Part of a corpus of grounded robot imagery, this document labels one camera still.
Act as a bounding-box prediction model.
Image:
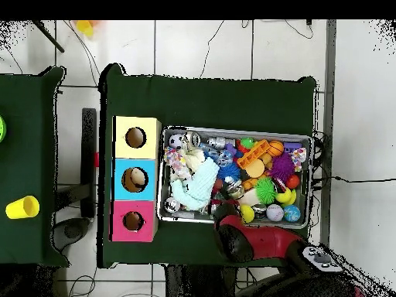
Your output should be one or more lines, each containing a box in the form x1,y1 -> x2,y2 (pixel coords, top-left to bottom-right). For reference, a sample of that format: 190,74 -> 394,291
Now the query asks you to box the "mint green cloth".
169,157 -> 220,211

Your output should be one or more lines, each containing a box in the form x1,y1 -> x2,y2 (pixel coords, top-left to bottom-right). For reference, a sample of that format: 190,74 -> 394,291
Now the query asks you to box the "colourful polka-dot cloth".
162,145 -> 191,181

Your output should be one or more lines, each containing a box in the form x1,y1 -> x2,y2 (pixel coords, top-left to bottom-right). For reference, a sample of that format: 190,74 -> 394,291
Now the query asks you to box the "wooden box with three holes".
110,115 -> 162,243

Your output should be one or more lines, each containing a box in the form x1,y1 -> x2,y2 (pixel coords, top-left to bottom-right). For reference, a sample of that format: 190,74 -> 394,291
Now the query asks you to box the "shallow metal mesh bin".
155,125 -> 313,230

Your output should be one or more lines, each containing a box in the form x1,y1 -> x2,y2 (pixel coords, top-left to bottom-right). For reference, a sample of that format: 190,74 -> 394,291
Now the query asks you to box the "cream white cloth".
182,148 -> 207,172

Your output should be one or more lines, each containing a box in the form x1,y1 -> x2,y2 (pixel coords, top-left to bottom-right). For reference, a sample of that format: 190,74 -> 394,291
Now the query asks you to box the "black and white soccer ball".
169,133 -> 184,149

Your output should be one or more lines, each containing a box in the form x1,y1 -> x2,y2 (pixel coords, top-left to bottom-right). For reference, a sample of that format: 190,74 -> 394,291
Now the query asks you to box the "orange plastic building block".
237,138 -> 271,169

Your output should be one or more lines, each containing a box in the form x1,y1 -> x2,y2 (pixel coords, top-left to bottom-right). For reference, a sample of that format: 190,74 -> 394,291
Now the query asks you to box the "dark green table cloth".
0,66 -> 70,267
97,63 -> 317,275

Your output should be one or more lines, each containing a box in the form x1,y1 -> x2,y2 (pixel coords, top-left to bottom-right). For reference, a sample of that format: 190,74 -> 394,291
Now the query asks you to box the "yellow smiley ball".
240,204 -> 255,224

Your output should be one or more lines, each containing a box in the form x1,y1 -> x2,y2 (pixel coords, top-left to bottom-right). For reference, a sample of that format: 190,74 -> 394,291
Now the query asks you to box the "green tentacle puffer ball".
254,176 -> 277,205

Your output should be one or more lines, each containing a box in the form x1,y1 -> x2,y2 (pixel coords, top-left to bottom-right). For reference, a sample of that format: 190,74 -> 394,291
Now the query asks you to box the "orange basketball toy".
266,139 -> 285,158

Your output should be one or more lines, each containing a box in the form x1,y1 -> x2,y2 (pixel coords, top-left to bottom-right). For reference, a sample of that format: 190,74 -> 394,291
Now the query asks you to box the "purple spiky ball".
268,152 -> 295,182

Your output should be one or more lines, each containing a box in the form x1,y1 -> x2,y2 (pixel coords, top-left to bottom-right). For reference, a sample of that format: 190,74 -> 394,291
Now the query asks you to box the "white baseball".
265,203 -> 285,223

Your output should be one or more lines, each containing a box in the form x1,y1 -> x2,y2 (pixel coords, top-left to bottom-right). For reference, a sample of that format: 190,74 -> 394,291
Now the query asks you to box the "blue globe ball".
283,204 -> 302,223

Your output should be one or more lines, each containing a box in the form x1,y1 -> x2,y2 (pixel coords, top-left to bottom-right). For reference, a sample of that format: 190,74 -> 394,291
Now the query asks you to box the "black flat panel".
80,108 -> 97,219

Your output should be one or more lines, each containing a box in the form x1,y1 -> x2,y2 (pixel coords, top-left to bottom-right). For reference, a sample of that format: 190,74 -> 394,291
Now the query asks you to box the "yellow plastic cup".
75,20 -> 94,39
5,195 -> 40,220

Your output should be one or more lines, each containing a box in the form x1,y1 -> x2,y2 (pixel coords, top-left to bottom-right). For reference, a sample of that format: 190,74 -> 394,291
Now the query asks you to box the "black rod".
32,20 -> 66,53

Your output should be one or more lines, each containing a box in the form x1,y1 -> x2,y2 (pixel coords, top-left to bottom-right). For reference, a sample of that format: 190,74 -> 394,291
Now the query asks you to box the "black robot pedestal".
163,264 -> 239,297

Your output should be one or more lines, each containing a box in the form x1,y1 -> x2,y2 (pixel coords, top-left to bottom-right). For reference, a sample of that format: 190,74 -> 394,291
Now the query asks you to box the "black cable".
312,175 -> 396,184

